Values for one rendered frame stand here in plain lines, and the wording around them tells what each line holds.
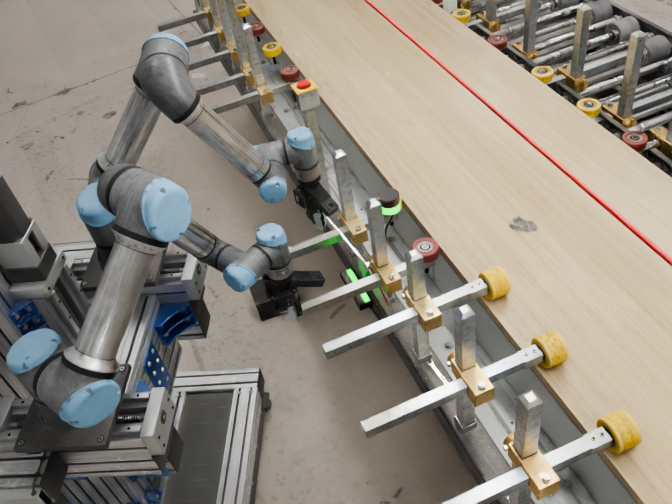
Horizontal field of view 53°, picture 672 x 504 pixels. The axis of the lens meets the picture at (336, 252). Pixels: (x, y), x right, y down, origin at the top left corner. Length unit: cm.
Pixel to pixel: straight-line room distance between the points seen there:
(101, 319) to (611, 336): 121
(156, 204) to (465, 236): 101
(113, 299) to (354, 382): 158
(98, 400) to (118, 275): 26
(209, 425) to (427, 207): 114
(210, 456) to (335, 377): 64
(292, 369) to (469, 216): 117
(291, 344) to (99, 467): 136
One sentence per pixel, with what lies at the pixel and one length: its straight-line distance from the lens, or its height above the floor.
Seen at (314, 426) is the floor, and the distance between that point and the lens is 273.
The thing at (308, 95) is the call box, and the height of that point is 120.
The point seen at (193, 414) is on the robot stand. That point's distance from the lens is 264.
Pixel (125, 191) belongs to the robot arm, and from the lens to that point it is 140.
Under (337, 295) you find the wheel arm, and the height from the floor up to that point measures 86.
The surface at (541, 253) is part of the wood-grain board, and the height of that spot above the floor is 90.
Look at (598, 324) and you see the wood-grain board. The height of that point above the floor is 90.
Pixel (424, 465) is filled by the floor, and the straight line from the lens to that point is 260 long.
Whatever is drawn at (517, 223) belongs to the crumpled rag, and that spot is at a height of 90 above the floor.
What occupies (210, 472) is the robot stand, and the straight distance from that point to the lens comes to 249.
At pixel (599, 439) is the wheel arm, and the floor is 96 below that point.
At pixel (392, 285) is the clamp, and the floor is 86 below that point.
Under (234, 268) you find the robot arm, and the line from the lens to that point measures 168.
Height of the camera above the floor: 230
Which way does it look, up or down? 44 degrees down
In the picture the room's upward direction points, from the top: 11 degrees counter-clockwise
